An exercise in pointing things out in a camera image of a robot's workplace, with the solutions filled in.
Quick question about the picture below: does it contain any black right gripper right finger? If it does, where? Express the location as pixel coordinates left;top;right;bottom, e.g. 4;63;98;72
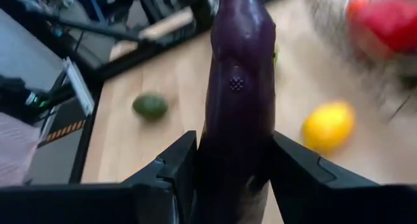
269;131;417;224

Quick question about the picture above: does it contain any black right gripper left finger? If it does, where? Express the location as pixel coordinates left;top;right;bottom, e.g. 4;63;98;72
0;130;198;224

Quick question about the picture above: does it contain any yellow lemon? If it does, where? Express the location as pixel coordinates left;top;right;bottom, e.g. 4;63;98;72
301;100;356;155

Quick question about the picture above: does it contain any dark green avocado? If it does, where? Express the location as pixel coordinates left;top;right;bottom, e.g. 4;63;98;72
132;92;169;120

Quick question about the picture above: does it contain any long purple eggplant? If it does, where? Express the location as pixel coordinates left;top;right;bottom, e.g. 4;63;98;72
195;0;278;224

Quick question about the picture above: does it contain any red fruit with green stem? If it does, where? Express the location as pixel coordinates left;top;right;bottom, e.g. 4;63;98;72
347;0;417;59

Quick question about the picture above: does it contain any orange black hazard tape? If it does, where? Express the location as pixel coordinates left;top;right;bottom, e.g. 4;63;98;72
44;119;87;144

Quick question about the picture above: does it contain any black device with green light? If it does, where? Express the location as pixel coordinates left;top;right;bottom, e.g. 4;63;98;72
0;74;78;124

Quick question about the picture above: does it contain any silver frame bracket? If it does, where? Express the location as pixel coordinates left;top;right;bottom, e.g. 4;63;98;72
63;57;96;117

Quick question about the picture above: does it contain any gold wire basket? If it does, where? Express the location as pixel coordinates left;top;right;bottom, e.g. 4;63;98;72
304;0;417;120

